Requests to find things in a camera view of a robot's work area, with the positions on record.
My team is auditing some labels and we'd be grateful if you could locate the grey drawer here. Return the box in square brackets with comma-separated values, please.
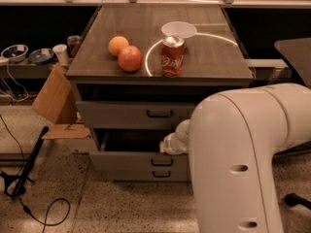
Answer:
[90, 129, 189, 172]
[77, 101, 194, 130]
[108, 170, 190, 182]

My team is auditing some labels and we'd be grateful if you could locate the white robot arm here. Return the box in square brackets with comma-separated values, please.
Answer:
[160, 83, 311, 233]

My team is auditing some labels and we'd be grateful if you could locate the grey drawer cabinet wooden top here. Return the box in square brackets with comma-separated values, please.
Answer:
[65, 3, 255, 183]

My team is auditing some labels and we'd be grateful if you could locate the grey bottom drawer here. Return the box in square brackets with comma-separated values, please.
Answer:
[108, 170, 190, 182]

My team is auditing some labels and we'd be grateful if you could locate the grey top drawer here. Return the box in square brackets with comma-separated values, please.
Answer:
[77, 101, 194, 130]

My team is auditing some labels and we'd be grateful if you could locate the red apple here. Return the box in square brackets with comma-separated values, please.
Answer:
[118, 46, 142, 72]

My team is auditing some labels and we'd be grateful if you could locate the red cola can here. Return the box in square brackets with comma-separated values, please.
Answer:
[161, 35, 185, 78]

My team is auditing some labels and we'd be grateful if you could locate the orange fruit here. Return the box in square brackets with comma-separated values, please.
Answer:
[108, 36, 129, 56]

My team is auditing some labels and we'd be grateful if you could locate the brown cardboard box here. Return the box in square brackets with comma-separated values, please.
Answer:
[31, 63, 90, 140]

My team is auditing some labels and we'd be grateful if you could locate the white plastic bowl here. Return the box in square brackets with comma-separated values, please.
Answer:
[161, 21, 197, 39]

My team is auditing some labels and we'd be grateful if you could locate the dark glass jar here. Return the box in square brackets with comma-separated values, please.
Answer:
[67, 35, 81, 57]

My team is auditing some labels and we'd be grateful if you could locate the white paper cup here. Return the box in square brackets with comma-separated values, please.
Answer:
[52, 44, 69, 65]

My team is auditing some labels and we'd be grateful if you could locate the black caster foot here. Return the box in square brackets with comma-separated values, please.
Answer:
[284, 193, 311, 210]

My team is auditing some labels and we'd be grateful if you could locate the blue bowl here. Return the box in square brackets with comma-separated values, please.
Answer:
[28, 49, 54, 65]

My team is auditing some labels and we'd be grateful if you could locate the black stand left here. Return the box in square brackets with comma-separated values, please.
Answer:
[0, 126, 49, 199]

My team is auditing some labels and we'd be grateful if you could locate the dark table top right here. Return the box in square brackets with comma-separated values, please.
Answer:
[274, 38, 311, 87]

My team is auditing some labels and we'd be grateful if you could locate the white rimmed bowl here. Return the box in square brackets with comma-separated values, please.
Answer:
[1, 45, 28, 63]

